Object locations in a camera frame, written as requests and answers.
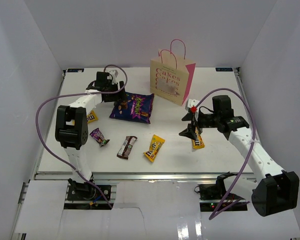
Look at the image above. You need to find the purple Krokant snack bag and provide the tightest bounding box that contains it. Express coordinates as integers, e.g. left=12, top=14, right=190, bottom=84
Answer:
left=109, top=92, right=155, bottom=124

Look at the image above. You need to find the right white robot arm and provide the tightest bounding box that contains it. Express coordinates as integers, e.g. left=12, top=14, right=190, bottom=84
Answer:
left=179, top=95, right=300, bottom=217

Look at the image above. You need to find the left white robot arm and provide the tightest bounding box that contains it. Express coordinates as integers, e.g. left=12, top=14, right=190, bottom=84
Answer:
left=55, top=70, right=126, bottom=200

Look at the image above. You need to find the beige pink paper bag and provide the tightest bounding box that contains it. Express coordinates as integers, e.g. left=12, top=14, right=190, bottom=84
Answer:
left=150, top=39, right=196, bottom=106

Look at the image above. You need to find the yellow M&M's pack right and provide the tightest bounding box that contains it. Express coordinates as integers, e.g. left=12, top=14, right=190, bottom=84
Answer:
left=191, top=128, right=205, bottom=150

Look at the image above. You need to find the yellow m&m's pack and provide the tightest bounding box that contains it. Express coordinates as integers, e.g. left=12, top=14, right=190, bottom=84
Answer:
left=143, top=134, right=165, bottom=163
left=191, top=128, right=205, bottom=150
left=86, top=110, right=98, bottom=124

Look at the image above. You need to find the yellow M&M's pack left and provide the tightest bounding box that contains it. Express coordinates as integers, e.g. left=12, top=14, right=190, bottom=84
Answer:
left=86, top=110, right=98, bottom=124

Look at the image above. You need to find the yellow M&M's pack centre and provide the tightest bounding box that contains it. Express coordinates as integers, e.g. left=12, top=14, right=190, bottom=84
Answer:
left=143, top=134, right=165, bottom=163

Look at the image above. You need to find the purple M&M's pack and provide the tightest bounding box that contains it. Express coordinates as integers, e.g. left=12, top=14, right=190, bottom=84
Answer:
left=89, top=128, right=110, bottom=147

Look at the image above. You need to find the brown chocolate bar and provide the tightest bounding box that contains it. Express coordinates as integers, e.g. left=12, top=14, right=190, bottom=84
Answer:
left=116, top=136, right=138, bottom=160

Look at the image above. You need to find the right blue table label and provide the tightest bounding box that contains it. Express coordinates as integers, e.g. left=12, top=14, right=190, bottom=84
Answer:
left=215, top=67, right=233, bottom=72

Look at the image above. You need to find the blue table label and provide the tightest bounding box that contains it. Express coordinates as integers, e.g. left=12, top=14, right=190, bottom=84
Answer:
left=66, top=68, right=85, bottom=73
left=215, top=67, right=233, bottom=72

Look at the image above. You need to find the left blue table label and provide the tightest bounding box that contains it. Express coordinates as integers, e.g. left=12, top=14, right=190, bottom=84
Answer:
left=66, top=68, right=85, bottom=73

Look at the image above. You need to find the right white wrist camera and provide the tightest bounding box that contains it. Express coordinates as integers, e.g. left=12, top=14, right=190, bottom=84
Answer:
left=185, top=98, right=199, bottom=111

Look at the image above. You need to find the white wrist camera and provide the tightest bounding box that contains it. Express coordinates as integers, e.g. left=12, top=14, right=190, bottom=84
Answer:
left=108, top=70, right=118, bottom=85
left=185, top=98, right=199, bottom=111

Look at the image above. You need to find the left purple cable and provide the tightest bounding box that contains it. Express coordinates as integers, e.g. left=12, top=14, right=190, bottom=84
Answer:
left=35, top=64, right=128, bottom=210

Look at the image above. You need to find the purple cable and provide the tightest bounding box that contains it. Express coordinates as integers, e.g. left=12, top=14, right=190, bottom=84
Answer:
left=35, top=64, right=128, bottom=210
left=193, top=87, right=256, bottom=221

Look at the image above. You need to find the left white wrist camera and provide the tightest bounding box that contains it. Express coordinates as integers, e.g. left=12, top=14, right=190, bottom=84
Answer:
left=108, top=70, right=118, bottom=85

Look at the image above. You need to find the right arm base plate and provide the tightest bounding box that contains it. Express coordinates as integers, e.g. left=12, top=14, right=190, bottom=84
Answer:
left=194, top=183, right=248, bottom=213

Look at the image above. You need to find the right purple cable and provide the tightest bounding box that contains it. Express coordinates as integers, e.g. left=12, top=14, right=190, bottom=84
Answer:
left=193, top=87, right=256, bottom=221

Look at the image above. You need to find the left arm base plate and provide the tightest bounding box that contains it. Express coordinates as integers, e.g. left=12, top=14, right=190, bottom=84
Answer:
left=64, top=179, right=113, bottom=210

